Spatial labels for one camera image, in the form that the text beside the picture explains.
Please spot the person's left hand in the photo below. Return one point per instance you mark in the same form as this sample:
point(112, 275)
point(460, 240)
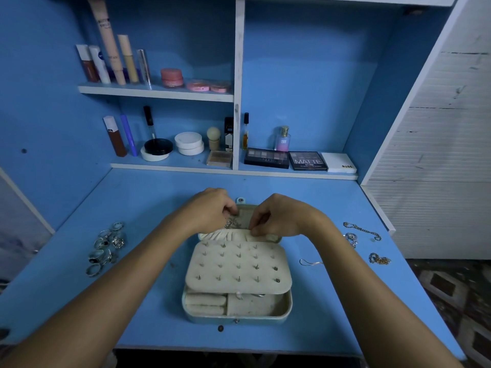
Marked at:
point(205, 210)

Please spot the person's right hand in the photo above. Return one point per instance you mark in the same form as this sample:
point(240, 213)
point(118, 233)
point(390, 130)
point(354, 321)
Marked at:
point(284, 217)

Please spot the cream jewellery box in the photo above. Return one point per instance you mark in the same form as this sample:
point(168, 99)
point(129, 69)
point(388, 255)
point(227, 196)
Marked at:
point(238, 276)

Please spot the pile of silver rings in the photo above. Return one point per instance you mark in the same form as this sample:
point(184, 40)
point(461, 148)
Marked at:
point(116, 240)

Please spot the person's right forearm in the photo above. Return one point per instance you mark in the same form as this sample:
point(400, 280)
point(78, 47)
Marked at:
point(383, 302)

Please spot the person's left forearm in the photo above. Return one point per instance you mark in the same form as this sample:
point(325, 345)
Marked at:
point(88, 306)

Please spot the white flat box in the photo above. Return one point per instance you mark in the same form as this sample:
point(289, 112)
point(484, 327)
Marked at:
point(338, 163)

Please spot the square brown powder compact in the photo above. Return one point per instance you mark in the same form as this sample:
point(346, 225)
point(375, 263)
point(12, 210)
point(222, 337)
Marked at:
point(219, 158)

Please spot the black lettered eyeshadow palette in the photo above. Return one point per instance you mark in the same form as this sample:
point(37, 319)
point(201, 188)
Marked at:
point(308, 161)

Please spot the dark eyeshadow palette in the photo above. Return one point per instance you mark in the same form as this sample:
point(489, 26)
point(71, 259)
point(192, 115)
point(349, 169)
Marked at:
point(267, 158)

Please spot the white round cream jar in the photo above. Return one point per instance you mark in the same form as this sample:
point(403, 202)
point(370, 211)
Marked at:
point(189, 143)

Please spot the beige makeup sponge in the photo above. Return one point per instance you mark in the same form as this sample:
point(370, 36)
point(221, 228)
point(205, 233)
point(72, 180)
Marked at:
point(213, 138)

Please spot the small pink perfume bottle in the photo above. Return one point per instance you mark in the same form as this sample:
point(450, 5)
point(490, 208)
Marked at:
point(283, 140)

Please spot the black cosmetic bottle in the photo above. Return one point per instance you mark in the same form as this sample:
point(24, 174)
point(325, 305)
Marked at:
point(228, 134)

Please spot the white bowl black inside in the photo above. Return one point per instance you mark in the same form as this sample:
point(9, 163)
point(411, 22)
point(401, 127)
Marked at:
point(156, 147)

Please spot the thin dark cosmetic bottle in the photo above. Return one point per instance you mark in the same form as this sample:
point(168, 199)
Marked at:
point(245, 132)

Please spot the black makeup brush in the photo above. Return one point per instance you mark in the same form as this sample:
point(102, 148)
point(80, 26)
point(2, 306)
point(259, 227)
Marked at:
point(149, 122)

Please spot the blue cosmetic tube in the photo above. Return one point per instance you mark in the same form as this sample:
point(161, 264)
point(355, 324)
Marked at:
point(129, 135)

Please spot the brown lipstick tube white cap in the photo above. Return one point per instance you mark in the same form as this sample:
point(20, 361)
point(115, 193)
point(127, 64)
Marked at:
point(115, 136)

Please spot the pink flat compact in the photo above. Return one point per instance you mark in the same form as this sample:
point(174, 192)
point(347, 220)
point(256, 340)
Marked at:
point(198, 86)
point(220, 87)

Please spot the pink round jar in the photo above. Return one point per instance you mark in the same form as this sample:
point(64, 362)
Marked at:
point(172, 78)

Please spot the white shelf unit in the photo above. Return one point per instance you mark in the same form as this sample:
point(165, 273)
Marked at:
point(239, 72)

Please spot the white slatted cabinet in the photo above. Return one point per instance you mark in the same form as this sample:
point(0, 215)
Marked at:
point(433, 157)

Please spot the short beige cosmetic tube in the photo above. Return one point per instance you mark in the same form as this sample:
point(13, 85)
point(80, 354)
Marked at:
point(128, 61)

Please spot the white tube blue label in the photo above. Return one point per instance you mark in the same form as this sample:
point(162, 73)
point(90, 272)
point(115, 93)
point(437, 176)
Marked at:
point(100, 66)

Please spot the white framed marbled panel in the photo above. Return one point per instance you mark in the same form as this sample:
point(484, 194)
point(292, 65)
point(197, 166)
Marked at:
point(19, 233)

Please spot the tall beige cosmetic tube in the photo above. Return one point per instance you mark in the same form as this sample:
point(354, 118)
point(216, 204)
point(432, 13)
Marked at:
point(107, 42)

